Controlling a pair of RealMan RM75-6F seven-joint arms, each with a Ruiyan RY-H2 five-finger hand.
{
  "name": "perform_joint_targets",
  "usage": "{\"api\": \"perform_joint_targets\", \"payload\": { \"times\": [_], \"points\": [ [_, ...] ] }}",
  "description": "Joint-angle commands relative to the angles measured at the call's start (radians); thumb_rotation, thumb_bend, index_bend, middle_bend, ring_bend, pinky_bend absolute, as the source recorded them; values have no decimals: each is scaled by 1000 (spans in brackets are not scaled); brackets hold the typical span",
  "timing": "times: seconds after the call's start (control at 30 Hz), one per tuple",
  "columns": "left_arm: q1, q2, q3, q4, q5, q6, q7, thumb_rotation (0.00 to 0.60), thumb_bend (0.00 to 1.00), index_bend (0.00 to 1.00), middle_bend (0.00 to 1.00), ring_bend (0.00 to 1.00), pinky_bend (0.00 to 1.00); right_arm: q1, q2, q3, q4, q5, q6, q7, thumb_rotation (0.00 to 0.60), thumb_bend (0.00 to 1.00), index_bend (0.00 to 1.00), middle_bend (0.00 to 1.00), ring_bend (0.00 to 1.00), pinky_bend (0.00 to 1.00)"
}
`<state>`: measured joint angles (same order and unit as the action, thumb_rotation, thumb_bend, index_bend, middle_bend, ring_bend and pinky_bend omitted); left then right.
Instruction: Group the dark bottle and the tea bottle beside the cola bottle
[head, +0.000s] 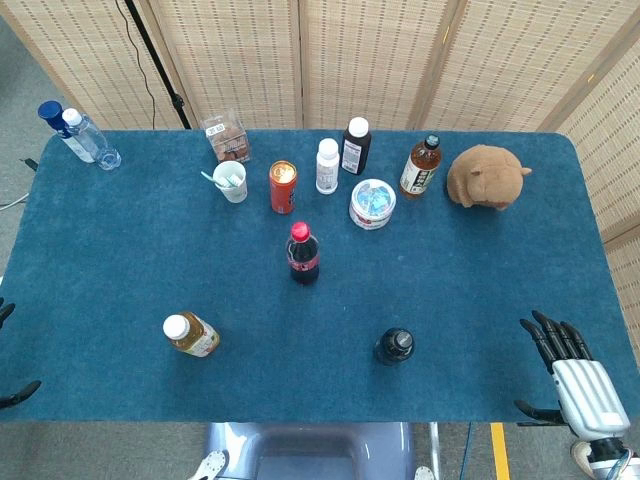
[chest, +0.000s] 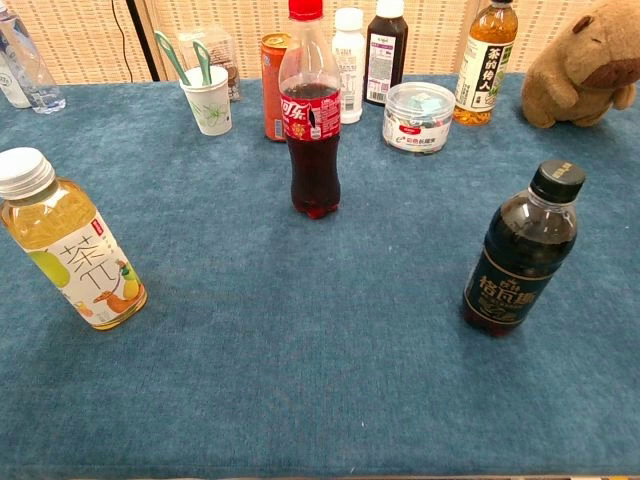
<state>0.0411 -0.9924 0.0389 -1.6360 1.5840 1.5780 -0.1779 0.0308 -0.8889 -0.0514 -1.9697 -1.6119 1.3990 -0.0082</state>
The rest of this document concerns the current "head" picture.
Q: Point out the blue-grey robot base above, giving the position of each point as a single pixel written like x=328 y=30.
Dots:
x=235 y=445

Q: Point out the bamboo folding screen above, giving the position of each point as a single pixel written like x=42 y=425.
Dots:
x=370 y=55

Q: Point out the green white toothbrush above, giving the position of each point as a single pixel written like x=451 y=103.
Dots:
x=212 y=178

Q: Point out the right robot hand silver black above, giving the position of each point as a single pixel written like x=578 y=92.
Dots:
x=590 y=395

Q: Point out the white pill bottle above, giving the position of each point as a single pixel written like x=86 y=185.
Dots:
x=327 y=170

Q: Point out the clear box of cookies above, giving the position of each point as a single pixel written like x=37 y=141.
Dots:
x=227 y=140

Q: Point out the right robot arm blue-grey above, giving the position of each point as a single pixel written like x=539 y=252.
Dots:
x=600 y=465

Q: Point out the brown capybara plush toy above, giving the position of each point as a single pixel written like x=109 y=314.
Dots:
x=487 y=175

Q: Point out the white paper cup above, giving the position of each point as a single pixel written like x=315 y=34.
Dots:
x=235 y=190

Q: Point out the yellow tea bottle white cap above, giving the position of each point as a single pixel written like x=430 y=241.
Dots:
x=192 y=337

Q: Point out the cola bottle red cap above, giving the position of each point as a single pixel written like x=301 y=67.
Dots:
x=303 y=260

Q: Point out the round white blue tin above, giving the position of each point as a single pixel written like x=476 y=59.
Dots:
x=372 y=202

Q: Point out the clear water bottle white cap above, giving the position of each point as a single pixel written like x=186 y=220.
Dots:
x=95 y=142

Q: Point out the yellow floor tape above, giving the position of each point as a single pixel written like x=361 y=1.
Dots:
x=500 y=450

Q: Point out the bottle with blue cap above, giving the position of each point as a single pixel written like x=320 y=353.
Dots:
x=50 y=112

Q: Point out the orange drink can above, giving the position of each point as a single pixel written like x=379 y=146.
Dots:
x=283 y=192

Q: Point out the brown tea bottle black cap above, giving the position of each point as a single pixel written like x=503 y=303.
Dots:
x=420 y=172

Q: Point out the black tripod stand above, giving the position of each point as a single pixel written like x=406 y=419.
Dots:
x=160 y=65

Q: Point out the blue table mat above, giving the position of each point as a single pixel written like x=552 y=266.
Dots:
x=125 y=250

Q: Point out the small black clamp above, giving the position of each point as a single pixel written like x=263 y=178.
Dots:
x=30 y=163

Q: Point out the dark bottle white cap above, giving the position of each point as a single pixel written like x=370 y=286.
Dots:
x=355 y=152

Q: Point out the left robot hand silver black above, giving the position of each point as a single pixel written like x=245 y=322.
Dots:
x=20 y=392

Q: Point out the white table leg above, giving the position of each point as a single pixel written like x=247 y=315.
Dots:
x=434 y=445

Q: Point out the dark bottle with grey cap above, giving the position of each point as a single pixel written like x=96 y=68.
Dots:
x=395 y=345

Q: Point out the white perforated plate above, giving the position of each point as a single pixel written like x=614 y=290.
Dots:
x=212 y=462
x=424 y=473

